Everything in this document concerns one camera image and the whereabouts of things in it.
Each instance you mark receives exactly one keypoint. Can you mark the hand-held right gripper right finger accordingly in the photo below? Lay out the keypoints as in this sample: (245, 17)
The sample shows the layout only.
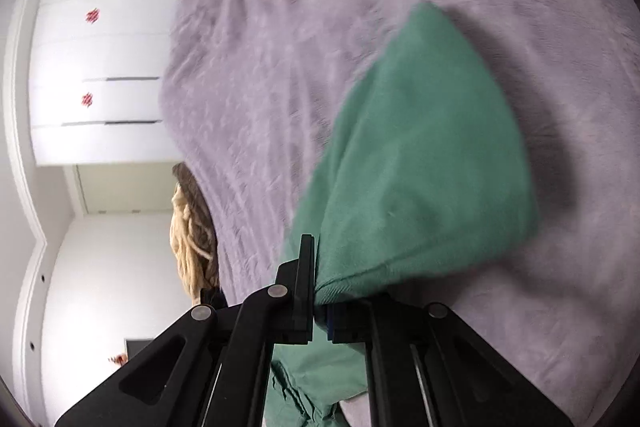
(345, 323)

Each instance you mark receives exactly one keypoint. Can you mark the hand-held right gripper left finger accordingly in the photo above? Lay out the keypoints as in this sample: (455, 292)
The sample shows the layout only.
(302, 297)

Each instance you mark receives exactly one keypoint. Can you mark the green knit top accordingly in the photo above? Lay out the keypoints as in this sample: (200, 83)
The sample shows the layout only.
(425, 157)

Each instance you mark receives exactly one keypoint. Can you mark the black screen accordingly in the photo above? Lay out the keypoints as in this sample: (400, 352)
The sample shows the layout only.
(140, 348)

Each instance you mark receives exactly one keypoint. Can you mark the purple plush blanket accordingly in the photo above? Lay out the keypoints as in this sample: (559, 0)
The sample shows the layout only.
(300, 57)

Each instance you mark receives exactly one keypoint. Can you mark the red paper decoration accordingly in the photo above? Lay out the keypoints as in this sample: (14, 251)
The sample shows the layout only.
(91, 15)
(87, 99)

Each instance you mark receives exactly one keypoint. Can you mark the white wardrobe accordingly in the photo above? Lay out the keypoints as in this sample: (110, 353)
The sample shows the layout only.
(100, 57)

